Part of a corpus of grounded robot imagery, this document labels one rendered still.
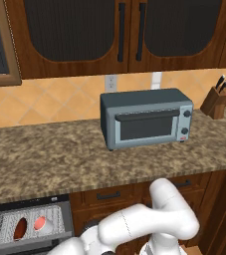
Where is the wooden glass-front cupboard door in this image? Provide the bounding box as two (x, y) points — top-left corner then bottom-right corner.
(127, 0), (226, 74)
(4, 0), (130, 81)

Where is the black dishwasher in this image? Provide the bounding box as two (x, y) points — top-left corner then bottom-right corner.
(0, 194), (76, 255)

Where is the white cup red inside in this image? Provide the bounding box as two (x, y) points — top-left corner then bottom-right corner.
(33, 215), (56, 234)

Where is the reddish brown bowl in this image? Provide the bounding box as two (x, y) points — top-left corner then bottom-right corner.
(13, 216), (29, 241)

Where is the grey dishwasher rack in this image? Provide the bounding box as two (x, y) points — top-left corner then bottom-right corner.
(0, 204), (68, 243)

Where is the grey toaster oven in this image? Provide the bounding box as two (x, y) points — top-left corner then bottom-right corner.
(100, 88), (194, 151)

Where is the wooden drawer front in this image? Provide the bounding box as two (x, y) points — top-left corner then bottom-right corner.
(80, 183), (144, 209)
(168, 172), (213, 200)

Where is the wooden knife block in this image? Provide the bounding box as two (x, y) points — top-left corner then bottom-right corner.
(199, 86), (226, 121)

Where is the wooden corner base cupboard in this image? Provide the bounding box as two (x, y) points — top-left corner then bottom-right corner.
(197, 168), (226, 255)

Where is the white wall socket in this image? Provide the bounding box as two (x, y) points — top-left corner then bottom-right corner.
(105, 75), (118, 93)

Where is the white wall switch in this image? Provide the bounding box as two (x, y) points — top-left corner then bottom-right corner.
(150, 71), (163, 91)

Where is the black drawer handle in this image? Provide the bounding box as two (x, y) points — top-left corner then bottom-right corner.
(173, 179), (192, 189)
(96, 190), (121, 201)

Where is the black cupboard door handle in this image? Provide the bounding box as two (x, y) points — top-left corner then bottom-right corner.
(135, 2), (147, 63)
(116, 2), (126, 64)

